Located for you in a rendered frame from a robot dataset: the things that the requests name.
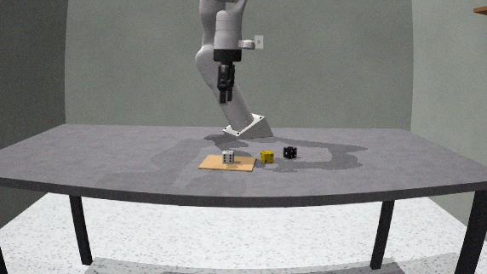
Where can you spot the tan flat mat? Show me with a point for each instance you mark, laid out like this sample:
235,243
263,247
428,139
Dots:
214,162

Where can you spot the white die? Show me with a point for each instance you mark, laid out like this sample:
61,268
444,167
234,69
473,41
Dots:
228,156

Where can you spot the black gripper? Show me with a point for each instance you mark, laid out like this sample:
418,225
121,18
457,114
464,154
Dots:
226,57

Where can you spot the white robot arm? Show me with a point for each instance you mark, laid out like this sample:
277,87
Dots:
225,26

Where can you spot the yellow die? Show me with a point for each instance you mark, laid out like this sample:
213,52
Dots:
267,156

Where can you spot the black die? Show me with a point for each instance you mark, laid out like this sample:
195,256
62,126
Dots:
290,152

